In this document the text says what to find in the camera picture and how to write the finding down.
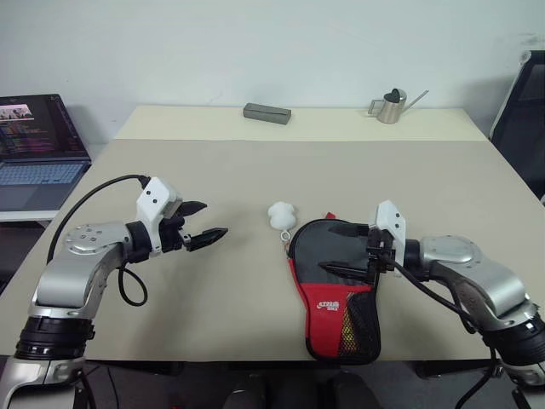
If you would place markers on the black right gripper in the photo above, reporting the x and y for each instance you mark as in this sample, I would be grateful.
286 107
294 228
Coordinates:
379 255

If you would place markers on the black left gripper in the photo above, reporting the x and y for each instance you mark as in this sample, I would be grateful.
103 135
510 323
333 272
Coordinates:
172 236

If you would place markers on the red black paddle case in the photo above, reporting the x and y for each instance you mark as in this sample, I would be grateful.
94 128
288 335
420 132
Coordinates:
328 294

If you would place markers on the white plush zipper charm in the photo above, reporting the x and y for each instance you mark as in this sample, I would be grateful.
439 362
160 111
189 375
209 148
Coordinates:
281 215

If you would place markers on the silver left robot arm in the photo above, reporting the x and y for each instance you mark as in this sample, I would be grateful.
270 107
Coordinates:
64 277

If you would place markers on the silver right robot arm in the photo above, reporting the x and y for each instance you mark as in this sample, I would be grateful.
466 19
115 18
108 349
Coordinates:
481 272

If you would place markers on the metal keyring clasp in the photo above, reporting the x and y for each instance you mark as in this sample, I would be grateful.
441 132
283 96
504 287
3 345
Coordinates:
285 243

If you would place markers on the grey rectangular box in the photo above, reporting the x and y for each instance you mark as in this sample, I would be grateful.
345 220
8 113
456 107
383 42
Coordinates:
267 113

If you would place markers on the steel watering can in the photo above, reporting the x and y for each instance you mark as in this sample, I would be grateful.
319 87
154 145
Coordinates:
391 111

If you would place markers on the open grey laptop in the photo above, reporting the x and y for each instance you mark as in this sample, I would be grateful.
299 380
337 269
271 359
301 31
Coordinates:
34 174

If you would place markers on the black mesh office chair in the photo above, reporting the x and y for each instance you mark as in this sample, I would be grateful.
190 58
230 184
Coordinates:
523 128

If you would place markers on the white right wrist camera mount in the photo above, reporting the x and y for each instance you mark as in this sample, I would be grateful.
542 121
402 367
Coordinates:
389 221

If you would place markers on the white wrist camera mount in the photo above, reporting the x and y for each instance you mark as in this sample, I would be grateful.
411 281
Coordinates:
389 221
155 198

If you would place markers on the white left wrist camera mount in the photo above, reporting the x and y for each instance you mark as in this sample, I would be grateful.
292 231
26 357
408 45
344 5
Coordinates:
155 198

